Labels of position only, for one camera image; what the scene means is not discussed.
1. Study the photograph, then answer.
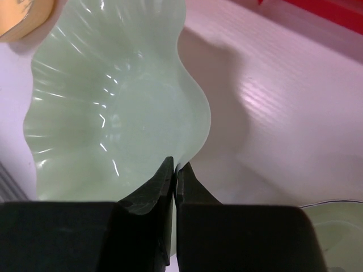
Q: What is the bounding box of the red plastic bin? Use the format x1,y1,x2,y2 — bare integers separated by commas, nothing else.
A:
256,0,363,62

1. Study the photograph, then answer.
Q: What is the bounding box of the green square plate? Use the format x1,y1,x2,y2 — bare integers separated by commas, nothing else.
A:
302,200,362,272

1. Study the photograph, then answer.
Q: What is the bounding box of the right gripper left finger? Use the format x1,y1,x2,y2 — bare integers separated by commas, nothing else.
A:
1,156,174,271

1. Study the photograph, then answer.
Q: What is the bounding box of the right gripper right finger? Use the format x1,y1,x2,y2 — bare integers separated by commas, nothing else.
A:
175,164,327,271

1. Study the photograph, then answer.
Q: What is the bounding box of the large green scalloped bowl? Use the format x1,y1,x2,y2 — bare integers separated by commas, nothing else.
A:
23,0,212,256

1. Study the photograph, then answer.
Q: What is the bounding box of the yellow square plate left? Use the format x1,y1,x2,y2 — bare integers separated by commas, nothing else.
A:
1,0,66,43

